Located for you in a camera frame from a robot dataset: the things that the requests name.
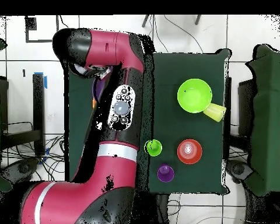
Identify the large yellow-orange bowl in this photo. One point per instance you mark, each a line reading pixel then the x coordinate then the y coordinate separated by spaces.
pixel 94 103

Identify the purple bowl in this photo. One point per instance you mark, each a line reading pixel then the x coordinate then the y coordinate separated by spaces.
pixel 99 89

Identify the yellow tapered cup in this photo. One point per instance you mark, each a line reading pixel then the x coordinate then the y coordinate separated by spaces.
pixel 215 113

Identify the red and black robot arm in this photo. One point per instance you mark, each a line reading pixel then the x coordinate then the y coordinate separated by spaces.
pixel 107 168

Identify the green stepped cup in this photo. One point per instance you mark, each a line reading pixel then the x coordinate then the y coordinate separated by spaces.
pixel 153 147

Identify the purple cup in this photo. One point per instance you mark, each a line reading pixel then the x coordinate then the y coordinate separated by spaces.
pixel 165 173

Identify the green bowl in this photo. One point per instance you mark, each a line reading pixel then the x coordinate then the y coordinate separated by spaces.
pixel 194 96

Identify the orange-red bowl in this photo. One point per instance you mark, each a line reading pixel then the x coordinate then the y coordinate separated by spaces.
pixel 196 151

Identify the dark green tablecloth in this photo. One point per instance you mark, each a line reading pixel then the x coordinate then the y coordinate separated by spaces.
pixel 189 65

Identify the grey tripod leg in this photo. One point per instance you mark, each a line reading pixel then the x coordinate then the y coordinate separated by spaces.
pixel 145 21
pixel 197 19

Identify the blue tape strip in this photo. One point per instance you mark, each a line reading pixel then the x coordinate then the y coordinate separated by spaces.
pixel 45 82

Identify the black stand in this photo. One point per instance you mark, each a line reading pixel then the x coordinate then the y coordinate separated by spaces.
pixel 38 105

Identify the black box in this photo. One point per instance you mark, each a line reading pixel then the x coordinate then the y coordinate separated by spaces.
pixel 246 105

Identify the grey office chair base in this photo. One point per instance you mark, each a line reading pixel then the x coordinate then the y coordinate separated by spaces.
pixel 238 169

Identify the dark office chair base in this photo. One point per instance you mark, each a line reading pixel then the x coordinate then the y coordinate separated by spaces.
pixel 21 168

